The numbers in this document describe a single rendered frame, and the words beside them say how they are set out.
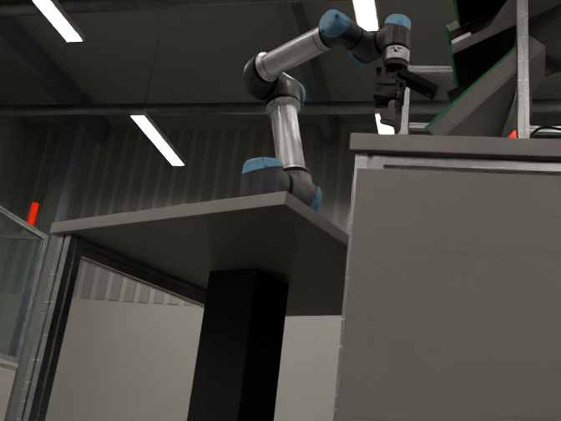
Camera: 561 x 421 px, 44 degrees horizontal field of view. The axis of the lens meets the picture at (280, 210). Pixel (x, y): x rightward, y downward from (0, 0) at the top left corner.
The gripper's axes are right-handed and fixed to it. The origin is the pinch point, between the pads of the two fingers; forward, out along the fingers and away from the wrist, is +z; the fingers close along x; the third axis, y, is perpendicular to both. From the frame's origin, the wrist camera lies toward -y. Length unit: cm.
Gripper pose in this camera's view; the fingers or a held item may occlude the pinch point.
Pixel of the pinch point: (398, 129)
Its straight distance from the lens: 190.7
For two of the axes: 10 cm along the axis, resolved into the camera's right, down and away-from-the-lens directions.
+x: -1.5, -3.6, -9.2
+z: -1.1, 9.3, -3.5
